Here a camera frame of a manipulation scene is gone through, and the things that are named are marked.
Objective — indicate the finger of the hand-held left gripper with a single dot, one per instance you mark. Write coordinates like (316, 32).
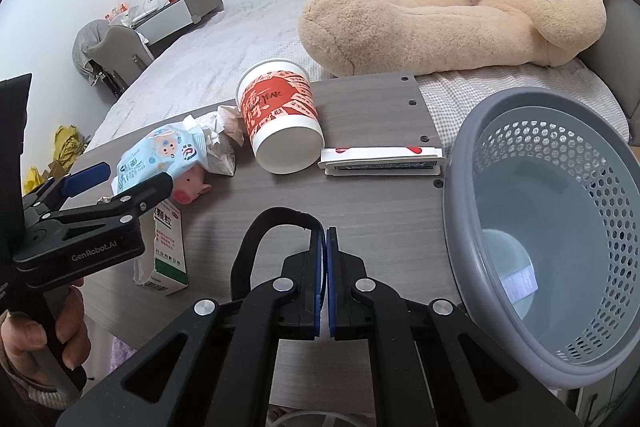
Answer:
(85, 178)
(140, 196)

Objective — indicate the grey and white desk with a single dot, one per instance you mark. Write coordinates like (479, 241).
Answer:
(170, 19)

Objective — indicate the pink pig toy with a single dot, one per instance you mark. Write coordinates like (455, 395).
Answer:
(187, 189)

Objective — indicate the pink patterned cloth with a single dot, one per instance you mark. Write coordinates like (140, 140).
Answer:
(122, 357)

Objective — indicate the white and green medicine box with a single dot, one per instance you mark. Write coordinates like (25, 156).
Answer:
(167, 252)

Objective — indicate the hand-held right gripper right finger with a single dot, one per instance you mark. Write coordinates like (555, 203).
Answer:
(332, 282)

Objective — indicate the person's left forearm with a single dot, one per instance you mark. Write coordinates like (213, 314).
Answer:
(15, 389)

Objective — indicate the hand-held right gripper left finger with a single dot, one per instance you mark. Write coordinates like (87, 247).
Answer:
(317, 277)

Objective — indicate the large yellow bag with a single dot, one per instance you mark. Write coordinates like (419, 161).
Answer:
(67, 142)

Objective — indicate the light blue wet wipes pack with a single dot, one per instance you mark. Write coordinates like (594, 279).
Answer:
(155, 152)

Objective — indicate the grey chair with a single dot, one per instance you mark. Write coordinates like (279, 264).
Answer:
(117, 49)

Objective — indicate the person's left hand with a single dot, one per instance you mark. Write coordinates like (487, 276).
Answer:
(72, 327)

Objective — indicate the grey perforated plastic basket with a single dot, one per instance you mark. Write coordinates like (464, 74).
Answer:
(525, 207)

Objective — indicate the white and red box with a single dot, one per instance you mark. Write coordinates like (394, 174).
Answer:
(380, 157)

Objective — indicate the bed with light quilted cover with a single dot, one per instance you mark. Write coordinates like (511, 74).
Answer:
(260, 7)

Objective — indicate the red and white paper cup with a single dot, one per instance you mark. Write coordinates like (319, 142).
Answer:
(280, 107)

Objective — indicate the grey garment on chair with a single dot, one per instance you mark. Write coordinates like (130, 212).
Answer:
(82, 39)

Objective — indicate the small yellow bag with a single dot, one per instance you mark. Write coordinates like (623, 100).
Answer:
(35, 178)

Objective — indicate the white paper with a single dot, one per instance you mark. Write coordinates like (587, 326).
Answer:
(217, 144)

